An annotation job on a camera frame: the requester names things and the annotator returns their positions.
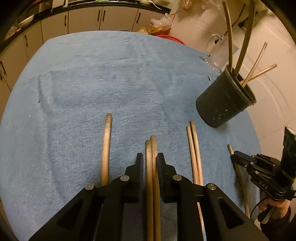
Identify wooden chopstick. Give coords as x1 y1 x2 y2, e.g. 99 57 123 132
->
190 120 204 186
101 113 112 186
227 143 251 218
151 136 161 241
241 42 268 88
222 1 233 70
250 64 278 80
186 125 206 241
233 1 255 77
145 140 154 240

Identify person's right hand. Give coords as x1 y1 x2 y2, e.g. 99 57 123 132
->
258 198 290 219

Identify black perforated utensil cup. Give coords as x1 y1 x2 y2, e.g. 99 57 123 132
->
196 66 256 128

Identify blue table cloth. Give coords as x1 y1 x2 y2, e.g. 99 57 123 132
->
1 31 260 240

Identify clear glass pitcher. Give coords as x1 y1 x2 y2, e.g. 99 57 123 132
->
204 33 229 73

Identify red plastic basin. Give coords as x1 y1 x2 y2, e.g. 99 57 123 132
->
157 35 185 45

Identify lower white cabinets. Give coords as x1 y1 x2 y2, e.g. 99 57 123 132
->
1 2 171 111

